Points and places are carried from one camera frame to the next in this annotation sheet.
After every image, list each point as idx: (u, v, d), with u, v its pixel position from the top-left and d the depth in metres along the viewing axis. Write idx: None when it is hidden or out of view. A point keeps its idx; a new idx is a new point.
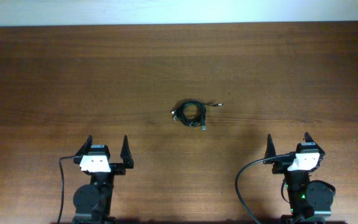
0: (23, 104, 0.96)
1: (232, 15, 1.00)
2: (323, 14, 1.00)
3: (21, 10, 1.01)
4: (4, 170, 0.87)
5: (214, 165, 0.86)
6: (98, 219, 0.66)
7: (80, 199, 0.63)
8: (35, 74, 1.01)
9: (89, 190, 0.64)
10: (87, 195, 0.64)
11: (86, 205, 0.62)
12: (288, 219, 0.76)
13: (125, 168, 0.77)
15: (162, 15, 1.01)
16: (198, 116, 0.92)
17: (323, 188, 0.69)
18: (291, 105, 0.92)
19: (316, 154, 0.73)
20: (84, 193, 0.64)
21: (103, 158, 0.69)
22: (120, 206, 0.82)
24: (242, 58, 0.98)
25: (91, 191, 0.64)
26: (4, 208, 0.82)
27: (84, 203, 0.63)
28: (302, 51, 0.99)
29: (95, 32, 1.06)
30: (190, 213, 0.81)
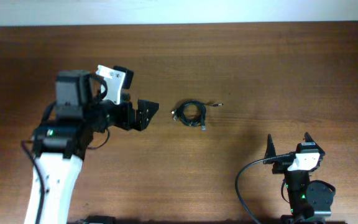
0: (25, 102, 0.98)
1: (232, 15, 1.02)
2: (322, 14, 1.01)
3: (22, 10, 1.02)
4: (4, 170, 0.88)
5: (214, 165, 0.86)
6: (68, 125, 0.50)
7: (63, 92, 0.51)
8: (36, 73, 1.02)
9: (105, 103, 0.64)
10: (65, 92, 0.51)
11: (62, 94, 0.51)
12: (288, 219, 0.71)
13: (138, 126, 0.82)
15: (162, 15, 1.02)
16: (198, 116, 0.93)
17: (324, 188, 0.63)
18: (291, 106, 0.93)
19: (316, 153, 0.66)
20: (67, 89, 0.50)
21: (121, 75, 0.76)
22: (123, 201, 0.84)
24: (242, 58, 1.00)
25: (67, 88, 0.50)
26: (8, 206, 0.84)
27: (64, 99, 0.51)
28: (301, 53, 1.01)
29: (96, 30, 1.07)
30: (190, 213, 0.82)
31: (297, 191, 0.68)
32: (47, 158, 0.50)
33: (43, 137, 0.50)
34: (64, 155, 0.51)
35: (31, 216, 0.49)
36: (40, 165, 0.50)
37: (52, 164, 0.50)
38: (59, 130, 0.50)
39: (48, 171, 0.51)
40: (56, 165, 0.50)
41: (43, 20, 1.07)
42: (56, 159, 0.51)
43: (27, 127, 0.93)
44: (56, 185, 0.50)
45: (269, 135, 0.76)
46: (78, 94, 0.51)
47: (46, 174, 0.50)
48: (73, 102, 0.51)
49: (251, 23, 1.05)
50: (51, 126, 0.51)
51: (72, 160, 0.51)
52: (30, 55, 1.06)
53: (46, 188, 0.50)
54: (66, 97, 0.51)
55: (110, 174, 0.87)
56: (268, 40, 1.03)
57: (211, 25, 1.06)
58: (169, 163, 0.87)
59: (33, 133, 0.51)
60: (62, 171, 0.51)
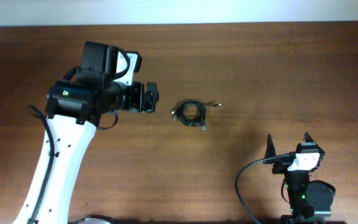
0: (25, 102, 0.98)
1: (232, 15, 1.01)
2: (322, 14, 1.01)
3: (21, 10, 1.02)
4: (4, 170, 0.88)
5: (215, 165, 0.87)
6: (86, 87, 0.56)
7: (91, 58, 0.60)
8: (36, 72, 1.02)
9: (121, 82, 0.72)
10: (92, 58, 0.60)
11: (88, 61, 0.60)
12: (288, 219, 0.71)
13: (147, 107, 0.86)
15: (161, 15, 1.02)
16: (198, 116, 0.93)
17: (323, 188, 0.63)
18: (291, 106, 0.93)
19: (316, 153, 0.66)
20: (94, 56, 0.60)
21: (133, 56, 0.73)
22: (123, 201, 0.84)
24: (242, 58, 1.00)
25: (94, 53, 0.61)
26: (9, 206, 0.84)
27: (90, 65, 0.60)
28: (301, 53, 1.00)
29: (96, 31, 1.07)
30: (191, 213, 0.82)
31: (296, 191, 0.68)
32: (59, 121, 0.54)
33: (58, 96, 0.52)
34: (78, 120, 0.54)
35: (38, 180, 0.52)
36: (52, 129, 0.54)
37: (64, 129, 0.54)
38: (76, 92, 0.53)
39: (59, 135, 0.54)
40: (68, 130, 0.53)
41: (43, 21, 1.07)
42: (68, 124, 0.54)
43: (27, 127, 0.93)
44: (66, 150, 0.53)
45: (269, 135, 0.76)
46: (102, 62, 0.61)
47: (57, 137, 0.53)
48: (96, 70, 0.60)
49: (251, 24, 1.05)
50: (67, 87, 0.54)
51: (85, 124, 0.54)
52: (30, 55, 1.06)
53: (56, 152, 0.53)
54: (91, 64, 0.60)
55: (110, 174, 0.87)
56: (268, 40, 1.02)
57: (211, 25, 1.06)
58: (169, 163, 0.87)
59: (48, 91, 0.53)
60: (74, 134, 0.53)
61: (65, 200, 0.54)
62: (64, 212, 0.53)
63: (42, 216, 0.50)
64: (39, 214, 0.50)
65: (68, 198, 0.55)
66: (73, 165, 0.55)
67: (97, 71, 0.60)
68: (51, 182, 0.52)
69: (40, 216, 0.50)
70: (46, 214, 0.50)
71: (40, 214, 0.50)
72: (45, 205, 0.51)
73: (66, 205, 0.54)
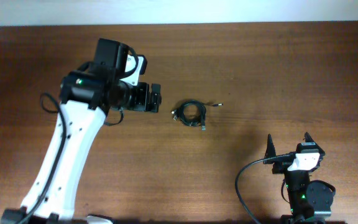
0: (25, 102, 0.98)
1: (232, 15, 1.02)
2: (322, 14, 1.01)
3: (21, 10, 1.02)
4: (4, 170, 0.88)
5: (214, 165, 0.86)
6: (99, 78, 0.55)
7: (103, 53, 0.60)
8: (36, 72, 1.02)
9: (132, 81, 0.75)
10: (104, 52, 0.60)
11: (101, 55, 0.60)
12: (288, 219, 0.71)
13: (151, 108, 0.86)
15: (161, 15, 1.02)
16: (198, 116, 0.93)
17: (323, 188, 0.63)
18: (291, 106, 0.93)
19: (316, 153, 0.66)
20: (107, 50, 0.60)
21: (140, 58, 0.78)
22: (123, 201, 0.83)
24: (242, 58, 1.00)
25: (106, 48, 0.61)
26: (7, 206, 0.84)
27: (102, 59, 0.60)
28: (301, 54, 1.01)
29: (96, 30, 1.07)
30: (190, 213, 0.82)
31: (297, 191, 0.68)
32: (72, 107, 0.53)
33: (71, 84, 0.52)
34: (89, 107, 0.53)
35: (50, 158, 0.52)
36: (65, 112, 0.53)
37: (76, 113, 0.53)
38: (88, 81, 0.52)
39: (72, 118, 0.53)
40: (79, 114, 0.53)
41: (43, 21, 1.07)
42: (81, 110, 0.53)
43: (27, 127, 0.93)
44: (76, 133, 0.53)
45: (269, 135, 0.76)
46: (114, 56, 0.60)
47: (69, 121, 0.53)
48: (109, 63, 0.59)
49: (251, 24, 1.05)
50: (81, 76, 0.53)
51: (96, 111, 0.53)
52: (30, 55, 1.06)
53: (68, 134, 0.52)
54: (104, 57, 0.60)
55: (110, 174, 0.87)
56: (268, 40, 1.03)
57: (211, 25, 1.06)
58: (168, 162, 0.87)
59: (61, 81, 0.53)
60: (86, 119, 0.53)
61: (74, 181, 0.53)
62: (73, 191, 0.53)
63: (51, 194, 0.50)
64: (48, 192, 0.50)
65: (77, 179, 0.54)
66: (83, 148, 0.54)
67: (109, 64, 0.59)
68: (62, 163, 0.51)
69: (49, 193, 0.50)
70: (55, 192, 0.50)
71: (49, 192, 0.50)
72: (54, 183, 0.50)
73: (74, 185, 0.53)
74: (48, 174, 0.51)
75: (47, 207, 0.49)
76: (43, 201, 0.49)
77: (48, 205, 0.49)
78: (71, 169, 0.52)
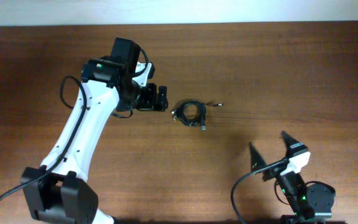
0: (25, 101, 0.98)
1: (232, 15, 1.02)
2: (322, 14, 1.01)
3: (21, 10, 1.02)
4: (4, 170, 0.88)
5: (215, 165, 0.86)
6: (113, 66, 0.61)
7: (118, 48, 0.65)
8: (36, 72, 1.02)
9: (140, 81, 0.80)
10: (119, 48, 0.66)
11: (116, 50, 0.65)
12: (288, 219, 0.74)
13: (158, 108, 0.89)
15: (161, 15, 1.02)
16: (198, 116, 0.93)
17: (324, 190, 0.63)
18: (291, 106, 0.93)
19: (307, 152, 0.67)
20: (122, 46, 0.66)
21: (149, 64, 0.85)
22: (123, 201, 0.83)
24: (242, 58, 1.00)
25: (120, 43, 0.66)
26: (8, 206, 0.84)
27: (117, 52, 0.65)
28: (301, 53, 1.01)
29: (95, 30, 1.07)
30: (190, 213, 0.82)
31: (296, 194, 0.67)
32: (92, 85, 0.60)
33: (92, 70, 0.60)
34: (107, 86, 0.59)
35: (69, 127, 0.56)
36: (86, 89, 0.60)
37: (96, 89, 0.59)
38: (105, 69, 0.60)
39: (92, 94, 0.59)
40: (99, 89, 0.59)
41: (43, 21, 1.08)
42: (100, 88, 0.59)
43: (27, 127, 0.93)
44: (96, 106, 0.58)
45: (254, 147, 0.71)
46: (128, 51, 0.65)
47: (89, 96, 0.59)
48: (123, 56, 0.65)
49: (251, 24, 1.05)
50: (99, 65, 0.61)
51: (113, 89, 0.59)
52: (30, 54, 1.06)
53: (88, 106, 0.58)
54: (119, 52, 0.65)
55: (110, 174, 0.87)
56: (268, 40, 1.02)
57: (211, 25, 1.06)
58: (169, 163, 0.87)
59: (84, 67, 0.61)
60: (104, 94, 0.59)
61: (90, 149, 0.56)
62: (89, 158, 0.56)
63: (71, 155, 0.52)
64: (68, 154, 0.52)
65: (92, 149, 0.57)
66: (99, 121, 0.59)
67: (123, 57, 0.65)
68: (82, 129, 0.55)
69: (68, 154, 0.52)
70: (74, 154, 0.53)
71: (68, 154, 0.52)
72: (73, 146, 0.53)
73: (91, 154, 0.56)
74: (66, 139, 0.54)
75: (66, 167, 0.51)
76: (62, 161, 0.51)
77: (66, 164, 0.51)
78: (89, 136, 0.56)
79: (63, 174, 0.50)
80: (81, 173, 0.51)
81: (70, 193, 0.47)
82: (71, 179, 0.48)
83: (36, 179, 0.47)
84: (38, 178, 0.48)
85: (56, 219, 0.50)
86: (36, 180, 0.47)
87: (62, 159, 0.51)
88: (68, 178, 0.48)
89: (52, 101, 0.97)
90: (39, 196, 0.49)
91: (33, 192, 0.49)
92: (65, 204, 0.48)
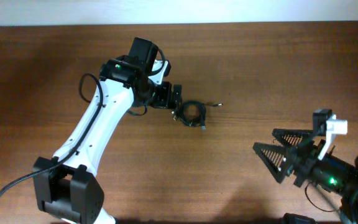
0: (25, 101, 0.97)
1: (232, 15, 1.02)
2: (322, 14, 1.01)
3: (21, 10, 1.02)
4: (4, 170, 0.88)
5: (214, 165, 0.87)
6: (131, 67, 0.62)
7: (136, 49, 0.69)
8: (36, 72, 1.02)
9: (156, 78, 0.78)
10: (137, 48, 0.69)
11: (134, 51, 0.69)
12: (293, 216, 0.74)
13: (171, 107, 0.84)
15: (162, 14, 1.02)
16: (198, 116, 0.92)
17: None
18: (291, 106, 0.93)
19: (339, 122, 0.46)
20: (140, 46, 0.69)
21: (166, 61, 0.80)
22: (123, 201, 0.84)
24: (242, 58, 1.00)
25: (138, 45, 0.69)
26: (8, 206, 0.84)
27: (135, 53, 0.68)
28: (301, 53, 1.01)
29: (95, 30, 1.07)
30: (191, 213, 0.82)
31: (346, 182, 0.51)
32: (110, 84, 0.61)
33: (110, 70, 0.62)
34: (124, 86, 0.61)
35: (84, 121, 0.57)
36: (103, 87, 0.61)
37: (112, 89, 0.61)
38: (123, 70, 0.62)
39: (109, 92, 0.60)
40: (117, 89, 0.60)
41: (43, 20, 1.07)
42: (117, 87, 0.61)
43: (27, 127, 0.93)
44: (112, 104, 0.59)
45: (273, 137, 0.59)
46: (146, 51, 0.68)
47: (106, 94, 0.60)
48: (141, 58, 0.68)
49: (251, 23, 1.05)
50: (117, 66, 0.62)
51: (129, 90, 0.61)
52: (30, 54, 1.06)
53: (104, 103, 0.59)
54: (137, 53, 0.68)
55: (110, 174, 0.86)
56: (268, 41, 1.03)
57: (211, 25, 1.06)
58: (169, 163, 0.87)
59: (102, 66, 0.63)
60: (120, 94, 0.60)
61: (101, 146, 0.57)
62: (99, 155, 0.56)
63: (83, 149, 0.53)
64: (80, 147, 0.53)
65: (104, 146, 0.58)
66: (113, 119, 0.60)
67: (141, 57, 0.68)
68: (96, 124, 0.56)
69: (81, 148, 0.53)
70: (86, 148, 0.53)
71: (81, 147, 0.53)
72: (86, 140, 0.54)
73: (101, 151, 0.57)
74: (80, 133, 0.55)
75: (78, 160, 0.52)
76: (74, 154, 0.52)
77: (78, 158, 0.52)
78: (102, 134, 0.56)
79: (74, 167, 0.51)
80: (91, 169, 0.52)
81: (81, 186, 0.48)
82: (81, 173, 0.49)
83: (48, 169, 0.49)
84: (48, 168, 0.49)
85: (60, 213, 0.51)
86: (46, 170, 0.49)
87: (74, 153, 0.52)
88: (79, 172, 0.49)
89: (52, 101, 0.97)
90: (48, 186, 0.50)
91: (43, 182, 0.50)
92: (73, 197, 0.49)
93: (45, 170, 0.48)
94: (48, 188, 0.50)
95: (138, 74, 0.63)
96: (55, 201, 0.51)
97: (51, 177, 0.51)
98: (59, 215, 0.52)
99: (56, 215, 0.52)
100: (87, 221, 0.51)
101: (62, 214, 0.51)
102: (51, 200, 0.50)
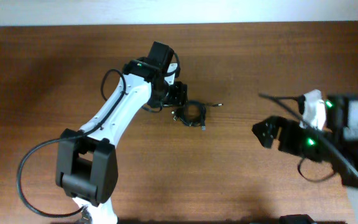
0: (25, 101, 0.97)
1: (232, 14, 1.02)
2: (321, 14, 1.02)
3: (22, 10, 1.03)
4: (4, 170, 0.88)
5: (215, 165, 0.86)
6: (150, 68, 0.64)
7: (156, 50, 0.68)
8: (36, 72, 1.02)
9: (169, 79, 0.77)
10: (155, 49, 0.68)
11: (153, 52, 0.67)
12: (287, 216, 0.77)
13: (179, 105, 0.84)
15: (162, 14, 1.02)
16: (198, 116, 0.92)
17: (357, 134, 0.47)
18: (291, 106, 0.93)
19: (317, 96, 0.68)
20: (160, 48, 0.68)
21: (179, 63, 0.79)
22: (123, 201, 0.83)
24: (242, 58, 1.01)
25: (158, 46, 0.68)
26: (8, 206, 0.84)
27: (155, 54, 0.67)
28: (301, 53, 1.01)
29: (95, 30, 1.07)
30: (191, 213, 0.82)
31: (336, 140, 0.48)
32: (132, 77, 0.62)
33: (132, 68, 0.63)
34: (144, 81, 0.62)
35: (107, 104, 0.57)
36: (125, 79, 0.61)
37: (134, 81, 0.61)
38: (142, 69, 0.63)
39: (131, 84, 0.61)
40: (137, 83, 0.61)
41: (43, 20, 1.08)
42: (138, 81, 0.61)
43: (27, 127, 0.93)
44: (134, 93, 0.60)
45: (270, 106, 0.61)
46: (165, 54, 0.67)
47: (128, 84, 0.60)
48: (159, 59, 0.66)
49: (251, 23, 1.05)
50: (137, 65, 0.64)
51: (147, 87, 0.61)
52: (31, 54, 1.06)
53: (127, 91, 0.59)
54: (155, 54, 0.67)
55: None
56: (268, 41, 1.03)
57: (211, 25, 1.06)
58: (169, 163, 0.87)
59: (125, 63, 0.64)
60: (141, 86, 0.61)
61: (122, 129, 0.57)
62: (118, 138, 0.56)
63: (108, 126, 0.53)
64: (104, 124, 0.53)
65: (122, 132, 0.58)
66: (133, 107, 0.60)
67: (160, 59, 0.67)
68: (119, 107, 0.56)
69: (105, 125, 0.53)
70: (110, 126, 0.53)
71: (105, 124, 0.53)
72: (110, 119, 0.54)
73: (120, 134, 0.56)
74: (103, 113, 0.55)
75: (102, 134, 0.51)
76: (99, 129, 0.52)
77: (103, 132, 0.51)
78: (123, 117, 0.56)
79: (98, 139, 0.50)
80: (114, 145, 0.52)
81: (104, 157, 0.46)
82: (105, 144, 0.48)
83: (74, 137, 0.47)
84: (74, 137, 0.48)
85: (78, 187, 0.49)
86: (73, 139, 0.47)
87: (99, 127, 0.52)
88: (102, 144, 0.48)
89: (52, 101, 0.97)
90: (71, 157, 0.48)
91: (66, 151, 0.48)
92: (95, 168, 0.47)
93: (71, 137, 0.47)
94: (71, 159, 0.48)
95: (156, 74, 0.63)
96: (74, 174, 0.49)
97: (75, 149, 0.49)
98: (76, 191, 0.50)
99: (74, 190, 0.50)
100: (104, 198, 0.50)
101: (79, 189, 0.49)
102: (72, 172, 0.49)
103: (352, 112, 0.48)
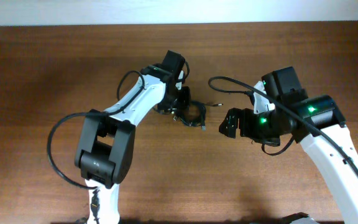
0: (25, 101, 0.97)
1: (231, 14, 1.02)
2: (321, 14, 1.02)
3: (22, 10, 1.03)
4: (4, 170, 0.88)
5: (215, 165, 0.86)
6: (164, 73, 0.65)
7: (169, 57, 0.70)
8: (36, 72, 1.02)
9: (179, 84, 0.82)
10: (169, 57, 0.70)
11: (167, 60, 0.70)
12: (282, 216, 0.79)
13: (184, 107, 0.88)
15: (162, 14, 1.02)
16: (198, 116, 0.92)
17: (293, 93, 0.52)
18: None
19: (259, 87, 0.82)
20: (174, 56, 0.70)
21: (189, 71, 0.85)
22: (123, 201, 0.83)
24: (242, 58, 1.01)
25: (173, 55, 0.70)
26: (8, 206, 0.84)
27: (169, 61, 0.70)
28: (301, 53, 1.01)
29: (95, 30, 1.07)
30: (190, 213, 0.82)
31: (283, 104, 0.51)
32: (148, 77, 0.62)
33: (147, 71, 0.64)
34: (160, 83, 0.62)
35: (127, 95, 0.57)
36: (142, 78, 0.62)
37: (151, 80, 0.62)
38: (157, 73, 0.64)
39: (148, 82, 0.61)
40: (154, 83, 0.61)
41: (43, 20, 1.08)
42: (153, 81, 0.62)
43: (27, 127, 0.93)
44: (151, 90, 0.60)
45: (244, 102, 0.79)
46: (178, 62, 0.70)
47: (146, 82, 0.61)
48: (173, 66, 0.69)
49: (251, 23, 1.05)
50: (152, 70, 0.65)
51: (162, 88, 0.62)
52: (31, 54, 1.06)
53: (145, 87, 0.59)
54: (169, 61, 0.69)
55: None
56: (268, 41, 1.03)
57: (211, 25, 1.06)
58: (169, 163, 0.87)
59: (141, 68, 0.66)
60: (157, 86, 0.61)
61: (138, 119, 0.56)
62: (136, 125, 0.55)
63: (128, 112, 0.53)
64: (125, 110, 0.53)
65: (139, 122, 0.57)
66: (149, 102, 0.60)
67: (173, 66, 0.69)
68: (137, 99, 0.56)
69: (126, 111, 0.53)
70: (130, 112, 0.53)
71: (126, 110, 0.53)
72: (130, 106, 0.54)
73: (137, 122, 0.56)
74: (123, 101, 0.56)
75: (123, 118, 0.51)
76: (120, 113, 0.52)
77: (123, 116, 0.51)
78: (142, 107, 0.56)
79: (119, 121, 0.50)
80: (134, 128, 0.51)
81: (125, 135, 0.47)
82: (128, 125, 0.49)
83: (99, 116, 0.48)
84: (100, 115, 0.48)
85: (95, 165, 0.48)
86: (98, 116, 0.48)
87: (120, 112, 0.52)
88: (125, 124, 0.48)
89: (52, 101, 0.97)
90: (94, 135, 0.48)
91: (89, 129, 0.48)
92: (115, 145, 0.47)
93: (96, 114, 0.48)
94: (93, 136, 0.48)
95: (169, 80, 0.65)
96: (94, 153, 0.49)
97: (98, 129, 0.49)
98: (92, 170, 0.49)
99: (91, 170, 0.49)
100: (119, 179, 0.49)
101: (96, 168, 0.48)
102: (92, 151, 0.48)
103: (281, 80, 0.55)
